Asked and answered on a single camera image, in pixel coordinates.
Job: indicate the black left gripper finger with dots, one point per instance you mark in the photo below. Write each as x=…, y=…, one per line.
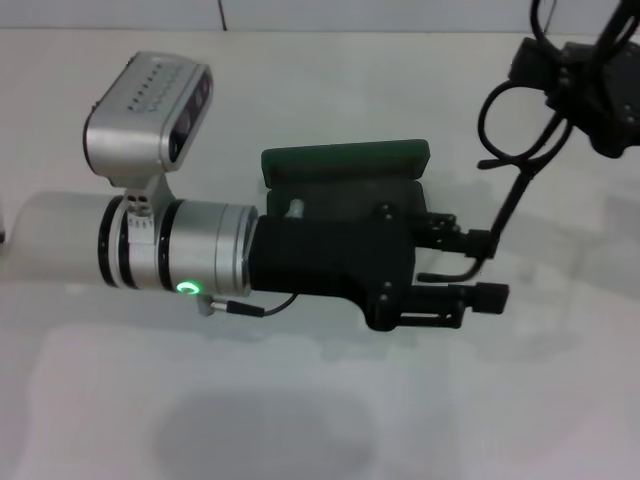
x=492, y=298

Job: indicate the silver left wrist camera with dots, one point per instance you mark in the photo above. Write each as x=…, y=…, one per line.
x=140, y=115

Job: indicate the left gripper silver connector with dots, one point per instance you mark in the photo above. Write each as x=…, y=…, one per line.
x=296, y=209

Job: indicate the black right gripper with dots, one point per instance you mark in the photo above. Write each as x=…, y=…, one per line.
x=615, y=100

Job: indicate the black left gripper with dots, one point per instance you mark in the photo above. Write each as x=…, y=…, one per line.
x=330, y=255

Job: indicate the black glasses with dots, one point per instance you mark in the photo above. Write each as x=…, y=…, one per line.
x=510, y=205

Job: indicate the green glasses case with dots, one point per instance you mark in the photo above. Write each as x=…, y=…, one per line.
x=345, y=160

